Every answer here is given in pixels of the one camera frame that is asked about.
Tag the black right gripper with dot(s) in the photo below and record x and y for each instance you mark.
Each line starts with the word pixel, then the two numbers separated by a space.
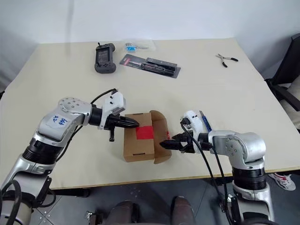
pixel 186 143

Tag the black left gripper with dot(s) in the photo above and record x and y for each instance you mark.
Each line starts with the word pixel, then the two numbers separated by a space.
pixel 112 122

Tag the brown cardboard box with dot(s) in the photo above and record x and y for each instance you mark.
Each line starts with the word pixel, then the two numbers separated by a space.
pixel 140 150

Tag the blue utility knife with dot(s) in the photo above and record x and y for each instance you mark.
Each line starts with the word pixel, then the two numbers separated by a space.
pixel 205 120

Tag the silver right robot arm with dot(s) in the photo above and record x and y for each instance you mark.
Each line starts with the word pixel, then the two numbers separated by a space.
pixel 243 150

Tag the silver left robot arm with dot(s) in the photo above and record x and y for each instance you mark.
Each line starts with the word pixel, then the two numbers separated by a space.
pixel 56 126

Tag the clear plastic bag blue item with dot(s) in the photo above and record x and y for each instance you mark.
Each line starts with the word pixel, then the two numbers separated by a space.
pixel 138 45

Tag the red tape patch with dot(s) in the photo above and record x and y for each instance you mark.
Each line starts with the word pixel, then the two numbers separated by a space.
pixel 144 132

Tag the black blister pack of tools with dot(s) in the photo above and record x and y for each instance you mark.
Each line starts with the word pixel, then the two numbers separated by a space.
pixel 152 65

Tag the dark rounded shape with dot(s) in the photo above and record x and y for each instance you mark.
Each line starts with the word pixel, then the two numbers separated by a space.
pixel 122 213
pixel 182 211

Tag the dark grey handheld controller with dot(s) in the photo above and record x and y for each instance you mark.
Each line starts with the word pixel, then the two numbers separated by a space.
pixel 105 58

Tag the white and red sneaker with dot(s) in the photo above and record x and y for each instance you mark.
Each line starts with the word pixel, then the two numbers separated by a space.
pixel 282 180

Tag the black office chair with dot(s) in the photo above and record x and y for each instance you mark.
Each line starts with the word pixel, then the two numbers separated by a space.
pixel 286 79

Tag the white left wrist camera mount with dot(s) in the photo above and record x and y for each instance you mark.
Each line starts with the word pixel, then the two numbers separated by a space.
pixel 114 103

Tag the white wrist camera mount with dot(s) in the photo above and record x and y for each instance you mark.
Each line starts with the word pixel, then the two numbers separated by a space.
pixel 194 122
pixel 114 103

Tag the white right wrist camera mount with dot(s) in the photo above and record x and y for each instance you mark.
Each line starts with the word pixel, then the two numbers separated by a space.
pixel 194 122

